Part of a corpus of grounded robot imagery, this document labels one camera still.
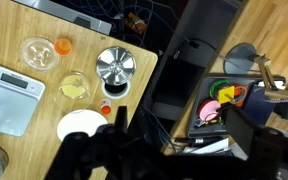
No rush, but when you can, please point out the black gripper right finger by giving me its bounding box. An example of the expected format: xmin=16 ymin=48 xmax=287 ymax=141
xmin=224 ymin=107 xmax=288 ymax=180

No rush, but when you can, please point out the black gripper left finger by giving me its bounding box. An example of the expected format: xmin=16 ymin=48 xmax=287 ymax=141
xmin=45 ymin=106 xmax=127 ymax=180

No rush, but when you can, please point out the white plate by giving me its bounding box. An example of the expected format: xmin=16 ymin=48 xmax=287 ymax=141
xmin=57 ymin=110 xmax=108 ymax=141

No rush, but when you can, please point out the small white orange bottle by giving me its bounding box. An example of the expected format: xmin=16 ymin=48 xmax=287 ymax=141
xmin=100 ymin=98 xmax=111 ymax=115

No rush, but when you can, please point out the table grommet hole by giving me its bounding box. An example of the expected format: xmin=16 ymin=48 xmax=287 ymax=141
xmin=101 ymin=82 xmax=130 ymax=99

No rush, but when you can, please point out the yellow square block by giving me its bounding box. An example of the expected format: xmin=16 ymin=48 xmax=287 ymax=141
xmin=218 ymin=86 xmax=235 ymax=104

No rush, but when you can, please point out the glass bowl with yellow powder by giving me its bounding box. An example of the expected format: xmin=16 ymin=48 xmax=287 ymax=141
xmin=54 ymin=71 xmax=91 ymax=113

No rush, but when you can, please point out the pink round disc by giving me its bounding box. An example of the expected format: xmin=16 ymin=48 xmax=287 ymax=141
xmin=198 ymin=100 xmax=221 ymax=121

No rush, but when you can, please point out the grey plastic tray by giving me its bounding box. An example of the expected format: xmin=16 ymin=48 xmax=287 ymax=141
xmin=187 ymin=74 xmax=275 ymax=138

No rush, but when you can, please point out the round silver metal lid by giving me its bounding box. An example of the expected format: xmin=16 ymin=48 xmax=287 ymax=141
xmin=96 ymin=46 xmax=136 ymax=86

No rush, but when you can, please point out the grey round lamp base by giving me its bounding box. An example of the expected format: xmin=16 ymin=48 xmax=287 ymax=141
xmin=223 ymin=43 xmax=256 ymax=75

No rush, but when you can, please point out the white digital kitchen scale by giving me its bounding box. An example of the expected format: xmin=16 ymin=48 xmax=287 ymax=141
xmin=0 ymin=66 xmax=45 ymax=137

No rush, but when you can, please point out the small orange plastic cup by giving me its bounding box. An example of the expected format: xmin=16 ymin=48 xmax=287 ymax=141
xmin=54 ymin=38 xmax=72 ymax=56

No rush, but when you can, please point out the clear glass bowl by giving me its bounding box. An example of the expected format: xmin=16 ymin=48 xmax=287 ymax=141
xmin=20 ymin=37 xmax=59 ymax=71

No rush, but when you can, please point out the computer monitor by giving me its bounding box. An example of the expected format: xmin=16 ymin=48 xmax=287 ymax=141
xmin=13 ymin=0 xmax=112 ymax=35

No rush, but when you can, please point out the orange ring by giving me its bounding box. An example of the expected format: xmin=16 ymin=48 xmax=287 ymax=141
xmin=230 ymin=85 xmax=249 ymax=108

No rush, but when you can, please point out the green ring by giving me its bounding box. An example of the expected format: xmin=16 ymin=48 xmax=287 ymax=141
xmin=209 ymin=79 xmax=231 ymax=100

